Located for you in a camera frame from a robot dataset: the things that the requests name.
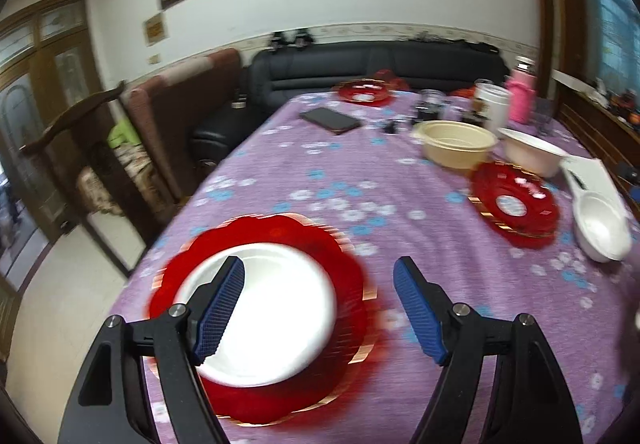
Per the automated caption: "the pink water bottle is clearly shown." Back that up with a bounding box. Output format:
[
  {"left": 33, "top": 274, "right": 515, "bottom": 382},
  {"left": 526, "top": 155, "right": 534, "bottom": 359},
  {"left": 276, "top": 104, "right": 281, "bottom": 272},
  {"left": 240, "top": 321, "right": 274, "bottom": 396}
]
[{"left": 506, "top": 56, "right": 537, "bottom": 124}]

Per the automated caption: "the wooden glass door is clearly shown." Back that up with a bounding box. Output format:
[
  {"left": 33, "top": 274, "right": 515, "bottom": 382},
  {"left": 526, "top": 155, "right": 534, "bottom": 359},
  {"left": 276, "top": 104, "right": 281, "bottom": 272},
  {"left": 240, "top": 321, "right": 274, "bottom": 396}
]
[{"left": 0, "top": 0, "right": 109, "bottom": 245}]

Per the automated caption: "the dark wooden chair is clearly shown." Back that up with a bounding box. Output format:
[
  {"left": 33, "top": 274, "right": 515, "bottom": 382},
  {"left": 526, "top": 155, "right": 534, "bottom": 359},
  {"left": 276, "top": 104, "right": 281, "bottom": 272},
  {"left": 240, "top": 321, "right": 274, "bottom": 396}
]
[{"left": 20, "top": 82, "right": 179, "bottom": 278}]

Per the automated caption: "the white plastic jar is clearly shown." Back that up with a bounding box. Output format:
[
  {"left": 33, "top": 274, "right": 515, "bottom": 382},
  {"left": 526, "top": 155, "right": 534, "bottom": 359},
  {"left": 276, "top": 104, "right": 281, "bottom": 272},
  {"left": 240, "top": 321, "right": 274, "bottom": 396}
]
[{"left": 474, "top": 81, "right": 511, "bottom": 136}]

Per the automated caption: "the small white foam bowl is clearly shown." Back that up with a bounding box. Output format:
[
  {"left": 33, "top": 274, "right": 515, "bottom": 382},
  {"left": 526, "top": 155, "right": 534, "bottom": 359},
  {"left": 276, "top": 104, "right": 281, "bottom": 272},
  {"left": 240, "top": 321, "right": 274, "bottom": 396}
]
[{"left": 174, "top": 242, "right": 337, "bottom": 388}]

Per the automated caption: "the brown armchair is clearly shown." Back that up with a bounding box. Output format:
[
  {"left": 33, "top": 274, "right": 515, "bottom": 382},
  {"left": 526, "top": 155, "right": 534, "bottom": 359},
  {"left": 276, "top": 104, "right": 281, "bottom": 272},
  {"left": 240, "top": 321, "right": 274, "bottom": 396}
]
[{"left": 124, "top": 48, "right": 242, "bottom": 199}]

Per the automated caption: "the wooden sideboard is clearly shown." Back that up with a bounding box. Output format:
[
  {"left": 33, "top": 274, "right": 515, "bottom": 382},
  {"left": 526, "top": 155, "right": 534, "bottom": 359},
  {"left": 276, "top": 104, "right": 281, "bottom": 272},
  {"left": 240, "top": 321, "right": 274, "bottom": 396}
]
[{"left": 551, "top": 70, "right": 639, "bottom": 216}]

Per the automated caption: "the black leather sofa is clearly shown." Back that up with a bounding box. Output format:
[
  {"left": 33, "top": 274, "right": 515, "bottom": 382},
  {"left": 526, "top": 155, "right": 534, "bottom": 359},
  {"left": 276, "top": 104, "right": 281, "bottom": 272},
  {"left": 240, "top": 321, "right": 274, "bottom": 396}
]
[{"left": 188, "top": 40, "right": 509, "bottom": 167}]

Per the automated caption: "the lined paper notepad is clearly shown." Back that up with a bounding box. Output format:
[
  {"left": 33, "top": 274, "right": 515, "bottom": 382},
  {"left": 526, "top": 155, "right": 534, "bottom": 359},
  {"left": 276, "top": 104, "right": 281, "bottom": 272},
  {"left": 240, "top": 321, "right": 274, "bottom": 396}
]
[{"left": 560, "top": 156, "right": 632, "bottom": 233}]

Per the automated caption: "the small red dish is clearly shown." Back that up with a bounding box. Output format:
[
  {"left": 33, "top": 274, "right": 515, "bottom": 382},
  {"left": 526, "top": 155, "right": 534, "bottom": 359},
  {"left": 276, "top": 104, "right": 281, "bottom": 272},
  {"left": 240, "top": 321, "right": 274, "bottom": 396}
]
[{"left": 333, "top": 78, "right": 394, "bottom": 107}]

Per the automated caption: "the white shallow foam bowl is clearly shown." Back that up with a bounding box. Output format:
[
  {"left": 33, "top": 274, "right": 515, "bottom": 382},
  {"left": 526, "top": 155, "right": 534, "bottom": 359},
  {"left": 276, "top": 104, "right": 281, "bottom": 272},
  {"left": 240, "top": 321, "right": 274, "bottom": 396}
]
[{"left": 573, "top": 191, "right": 632, "bottom": 263}]

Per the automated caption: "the purple floral tablecloth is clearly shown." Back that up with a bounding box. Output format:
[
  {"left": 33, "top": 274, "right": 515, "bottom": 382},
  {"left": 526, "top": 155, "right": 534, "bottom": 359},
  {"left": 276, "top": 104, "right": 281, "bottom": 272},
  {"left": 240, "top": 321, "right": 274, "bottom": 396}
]
[{"left": 113, "top": 92, "right": 639, "bottom": 443}]

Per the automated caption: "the red gold-rimmed plate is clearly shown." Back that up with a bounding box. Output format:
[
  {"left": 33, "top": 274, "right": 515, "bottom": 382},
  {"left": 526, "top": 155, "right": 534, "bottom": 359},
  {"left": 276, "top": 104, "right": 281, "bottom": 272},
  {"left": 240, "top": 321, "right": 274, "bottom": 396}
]
[
  {"left": 146, "top": 213, "right": 378, "bottom": 427},
  {"left": 468, "top": 161, "right": 561, "bottom": 249}
]

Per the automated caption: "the cream plastic bowl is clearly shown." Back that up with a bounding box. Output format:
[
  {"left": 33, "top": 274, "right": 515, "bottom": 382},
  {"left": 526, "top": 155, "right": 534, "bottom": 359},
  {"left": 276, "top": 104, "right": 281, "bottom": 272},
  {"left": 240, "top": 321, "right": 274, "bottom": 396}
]
[{"left": 411, "top": 120, "right": 498, "bottom": 171}]

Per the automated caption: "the large white foam bowl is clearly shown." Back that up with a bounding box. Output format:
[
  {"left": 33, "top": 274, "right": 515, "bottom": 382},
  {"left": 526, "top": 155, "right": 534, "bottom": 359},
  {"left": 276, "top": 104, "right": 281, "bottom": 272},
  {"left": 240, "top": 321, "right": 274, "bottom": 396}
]
[{"left": 498, "top": 129, "right": 568, "bottom": 178}]

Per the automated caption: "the black smartphone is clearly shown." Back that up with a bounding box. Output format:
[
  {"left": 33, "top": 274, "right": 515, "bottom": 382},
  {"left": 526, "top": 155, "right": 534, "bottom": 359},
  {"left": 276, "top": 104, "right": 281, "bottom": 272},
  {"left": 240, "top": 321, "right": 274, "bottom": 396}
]
[{"left": 299, "top": 107, "right": 362, "bottom": 135}]

